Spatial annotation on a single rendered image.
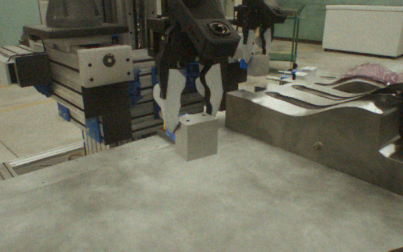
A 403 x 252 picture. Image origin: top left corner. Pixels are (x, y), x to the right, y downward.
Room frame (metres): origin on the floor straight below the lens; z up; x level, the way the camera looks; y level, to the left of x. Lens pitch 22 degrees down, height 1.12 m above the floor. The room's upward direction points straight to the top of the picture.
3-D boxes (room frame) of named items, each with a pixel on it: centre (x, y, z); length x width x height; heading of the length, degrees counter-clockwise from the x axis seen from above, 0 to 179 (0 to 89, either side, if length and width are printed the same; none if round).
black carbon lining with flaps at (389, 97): (0.74, -0.32, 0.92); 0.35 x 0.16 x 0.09; 41
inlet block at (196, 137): (0.49, 0.03, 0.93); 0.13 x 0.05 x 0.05; 31
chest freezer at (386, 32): (7.18, -3.34, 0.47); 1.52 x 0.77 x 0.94; 45
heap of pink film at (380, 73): (1.01, -0.53, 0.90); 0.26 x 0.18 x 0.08; 58
